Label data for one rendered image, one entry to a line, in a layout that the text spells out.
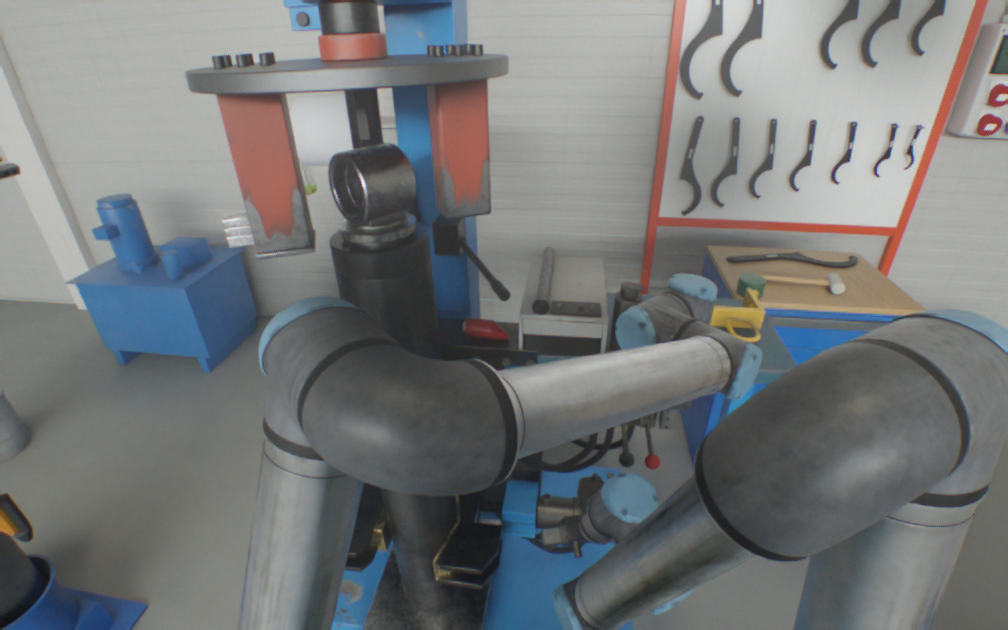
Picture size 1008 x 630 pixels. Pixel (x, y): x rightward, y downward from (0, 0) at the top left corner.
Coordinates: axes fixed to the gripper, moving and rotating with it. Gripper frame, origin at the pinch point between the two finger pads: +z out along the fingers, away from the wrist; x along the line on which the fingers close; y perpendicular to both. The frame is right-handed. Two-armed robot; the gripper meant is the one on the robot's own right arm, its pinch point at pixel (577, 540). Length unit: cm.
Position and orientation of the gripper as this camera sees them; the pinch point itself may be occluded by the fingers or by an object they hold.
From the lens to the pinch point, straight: 121.8
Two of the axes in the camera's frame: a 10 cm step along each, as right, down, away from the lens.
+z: -1.7, 6.0, 7.8
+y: 1.4, 8.0, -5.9
